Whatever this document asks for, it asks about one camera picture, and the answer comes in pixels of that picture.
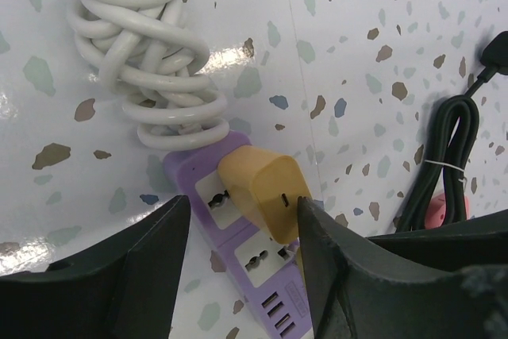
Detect white coiled power cord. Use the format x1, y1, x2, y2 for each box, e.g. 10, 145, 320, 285
47, 0, 230, 152

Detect purple power strip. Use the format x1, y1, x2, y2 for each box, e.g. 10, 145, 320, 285
164, 131, 313, 338

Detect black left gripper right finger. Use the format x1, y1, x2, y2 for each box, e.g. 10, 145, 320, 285
298, 198, 507, 338

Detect orange yellow charger plug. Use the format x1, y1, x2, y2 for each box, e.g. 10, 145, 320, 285
217, 145, 311, 245

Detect black power cord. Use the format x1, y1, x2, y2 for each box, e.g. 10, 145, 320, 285
394, 31, 508, 233

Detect pink square adapter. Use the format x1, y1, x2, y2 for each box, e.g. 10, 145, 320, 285
424, 191, 447, 229

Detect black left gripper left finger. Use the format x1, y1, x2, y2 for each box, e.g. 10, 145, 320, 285
1, 195, 191, 338

